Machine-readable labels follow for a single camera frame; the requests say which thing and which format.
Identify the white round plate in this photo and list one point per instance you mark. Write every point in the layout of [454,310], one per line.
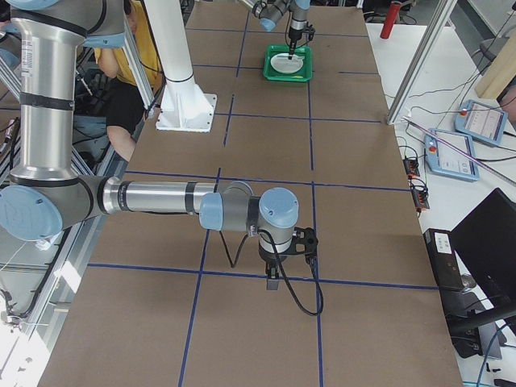
[284,63]

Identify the green plastic tray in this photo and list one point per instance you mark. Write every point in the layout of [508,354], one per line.
[272,75]

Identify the red cylinder can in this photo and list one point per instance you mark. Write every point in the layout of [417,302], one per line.
[390,19]

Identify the brown paper table cover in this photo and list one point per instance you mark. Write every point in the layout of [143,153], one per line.
[165,303]

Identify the black control box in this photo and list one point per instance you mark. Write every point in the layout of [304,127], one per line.
[445,268]

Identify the person in yellow shirt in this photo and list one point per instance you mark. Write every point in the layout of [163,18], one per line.
[126,108]

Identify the orange black connector board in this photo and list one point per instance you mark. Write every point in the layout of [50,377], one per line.
[418,186]

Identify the near blue teach pendant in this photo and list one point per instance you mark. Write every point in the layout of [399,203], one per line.
[445,161]

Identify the blue teach pendant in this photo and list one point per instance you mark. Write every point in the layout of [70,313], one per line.
[445,161]
[482,122]

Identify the far blue teach pendant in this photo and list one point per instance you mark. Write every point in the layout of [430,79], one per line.
[482,122]

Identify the black monitor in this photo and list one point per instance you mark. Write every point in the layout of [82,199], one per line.
[485,242]

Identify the white camera pole base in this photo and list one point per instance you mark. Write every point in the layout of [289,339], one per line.
[185,107]

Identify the aluminium frame post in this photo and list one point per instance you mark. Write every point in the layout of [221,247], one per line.
[430,36]

